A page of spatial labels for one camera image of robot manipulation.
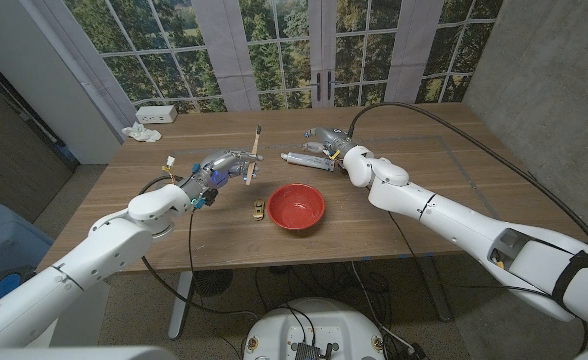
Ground crumpled white tissue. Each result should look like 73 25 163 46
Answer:
121 121 163 143

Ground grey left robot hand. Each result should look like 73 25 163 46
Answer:
197 148 265 190

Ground white power strip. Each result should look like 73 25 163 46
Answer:
135 104 179 125

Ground black floor cable tangle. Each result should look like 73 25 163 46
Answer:
253 263 391 314

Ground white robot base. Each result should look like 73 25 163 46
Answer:
242 297 388 360

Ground white toothpaste tube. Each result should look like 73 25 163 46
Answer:
280 151 336 173

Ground black device with blue disc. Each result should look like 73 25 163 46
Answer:
0 266 38 305

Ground white floor cable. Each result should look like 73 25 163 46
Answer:
351 261 406 352

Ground blue grey bin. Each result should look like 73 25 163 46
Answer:
0 200 55 289

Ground red bowl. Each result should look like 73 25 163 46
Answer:
266 182 327 231

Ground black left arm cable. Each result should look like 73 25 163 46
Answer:
138 174 260 321

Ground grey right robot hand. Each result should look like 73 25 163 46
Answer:
303 126 358 161

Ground printed window backdrop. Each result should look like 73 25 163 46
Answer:
63 0 505 114

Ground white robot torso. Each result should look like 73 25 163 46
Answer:
0 344 588 360

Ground black round floor fan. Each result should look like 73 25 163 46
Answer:
193 269 234 299

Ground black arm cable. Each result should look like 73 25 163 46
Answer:
138 174 260 321
347 102 588 264

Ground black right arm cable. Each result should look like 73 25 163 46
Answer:
347 102 588 264

